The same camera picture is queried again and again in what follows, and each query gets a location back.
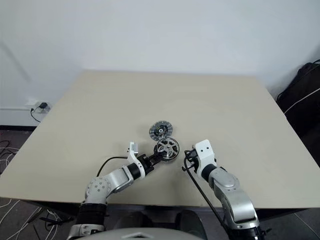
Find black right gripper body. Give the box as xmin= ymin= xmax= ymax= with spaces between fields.
xmin=183 ymin=144 xmax=201 ymax=173

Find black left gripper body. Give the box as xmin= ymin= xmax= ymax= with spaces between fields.
xmin=136 ymin=154 xmax=157 ymax=175

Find silver spoked rotor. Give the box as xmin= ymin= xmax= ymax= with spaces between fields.
xmin=152 ymin=137 xmax=181 ymax=165

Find round silver motor housing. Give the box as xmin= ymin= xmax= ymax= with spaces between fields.
xmin=149 ymin=120 xmax=171 ymax=140

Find dark rounded shape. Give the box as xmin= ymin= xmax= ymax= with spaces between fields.
xmin=174 ymin=209 xmax=209 ymax=240

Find silver robot torso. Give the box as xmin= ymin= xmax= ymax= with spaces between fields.
xmin=87 ymin=226 xmax=196 ymax=240

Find black thin stand legs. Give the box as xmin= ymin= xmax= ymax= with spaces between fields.
xmin=38 ymin=211 xmax=75 ymax=240

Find black bag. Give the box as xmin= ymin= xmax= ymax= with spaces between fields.
xmin=276 ymin=59 xmax=320 ymax=171

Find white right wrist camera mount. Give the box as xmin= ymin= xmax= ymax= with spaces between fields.
xmin=194 ymin=139 xmax=218 ymax=180

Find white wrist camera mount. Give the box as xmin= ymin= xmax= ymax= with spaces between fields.
xmin=194 ymin=139 xmax=218 ymax=180
xmin=125 ymin=141 xmax=146 ymax=180

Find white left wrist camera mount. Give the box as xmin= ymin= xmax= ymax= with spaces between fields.
xmin=125 ymin=141 xmax=146 ymax=180

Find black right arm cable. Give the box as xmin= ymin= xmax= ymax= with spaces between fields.
xmin=181 ymin=149 xmax=230 ymax=233

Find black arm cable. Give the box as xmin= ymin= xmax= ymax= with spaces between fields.
xmin=96 ymin=156 xmax=130 ymax=177
xmin=181 ymin=149 xmax=230 ymax=233

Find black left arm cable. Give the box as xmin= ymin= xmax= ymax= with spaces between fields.
xmin=96 ymin=156 xmax=130 ymax=177

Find white cord on bag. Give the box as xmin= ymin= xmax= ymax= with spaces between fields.
xmin=284 ymin=88 xmax=320 ymax=116

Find black adapter cable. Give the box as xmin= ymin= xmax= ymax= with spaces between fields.
xmin=30 ymin=107 xmax=42 ymax=124

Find white wall socket strip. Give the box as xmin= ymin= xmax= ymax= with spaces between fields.
xmin=24 ymin=99 xmax=53 ymax=115

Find white floor cable tangle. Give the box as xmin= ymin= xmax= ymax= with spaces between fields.
xmin=0 ymin=197 xmax=66 ymax=240
xmin=0 ymin=146 xmax=18 ymax=177

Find white wall cable duct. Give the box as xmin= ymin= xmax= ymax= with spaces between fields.
xmin=0 ymin=107 xmax=33 ymax=112

